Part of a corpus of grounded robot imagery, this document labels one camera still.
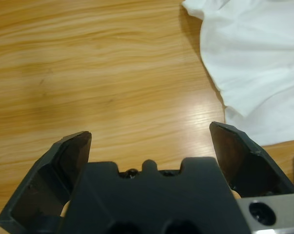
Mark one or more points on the white T-shirt with black logo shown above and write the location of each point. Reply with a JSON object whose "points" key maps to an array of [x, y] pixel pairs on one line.
{"points": [[254, 61]]}

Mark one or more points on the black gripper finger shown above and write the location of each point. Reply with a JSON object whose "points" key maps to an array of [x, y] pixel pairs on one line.
{"points": [[246, 165], [39, 185]]}

